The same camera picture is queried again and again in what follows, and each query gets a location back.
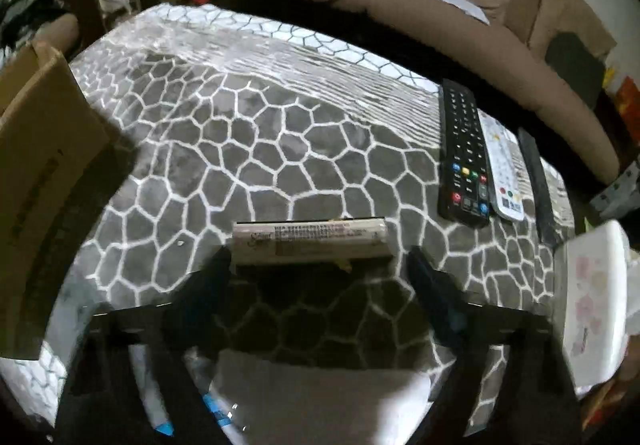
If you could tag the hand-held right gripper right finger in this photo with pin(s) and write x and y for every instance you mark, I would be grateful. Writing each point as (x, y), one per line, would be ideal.
(430, 290)

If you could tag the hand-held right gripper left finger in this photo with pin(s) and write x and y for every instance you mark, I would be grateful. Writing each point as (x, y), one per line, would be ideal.
(212, 285)

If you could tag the brown cardboard box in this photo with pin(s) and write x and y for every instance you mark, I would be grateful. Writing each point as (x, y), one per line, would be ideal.
(45, 165)

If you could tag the white remote control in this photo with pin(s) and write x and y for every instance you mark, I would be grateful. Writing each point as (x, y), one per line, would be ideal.
(505, 175)

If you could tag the slim black remote control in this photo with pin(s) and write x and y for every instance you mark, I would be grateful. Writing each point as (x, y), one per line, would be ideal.
(540, 190)

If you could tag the grey white printed blanket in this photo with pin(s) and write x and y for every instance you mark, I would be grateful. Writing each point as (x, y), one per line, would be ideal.
(275, 140)

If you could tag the white tissue box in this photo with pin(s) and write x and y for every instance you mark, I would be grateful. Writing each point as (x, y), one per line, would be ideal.
(595, 305)

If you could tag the dark grey cushion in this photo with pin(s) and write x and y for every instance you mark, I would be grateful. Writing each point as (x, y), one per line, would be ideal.
(575, 70)

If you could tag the white paper sheet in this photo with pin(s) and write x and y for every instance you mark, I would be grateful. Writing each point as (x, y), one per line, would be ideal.
(460, 2)

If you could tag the brown armchair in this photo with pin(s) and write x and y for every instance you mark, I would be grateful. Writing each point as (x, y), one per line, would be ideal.
(57, 32)

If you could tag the pile of clothes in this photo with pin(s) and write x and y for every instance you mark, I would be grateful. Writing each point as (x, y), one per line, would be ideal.
(25, 5)

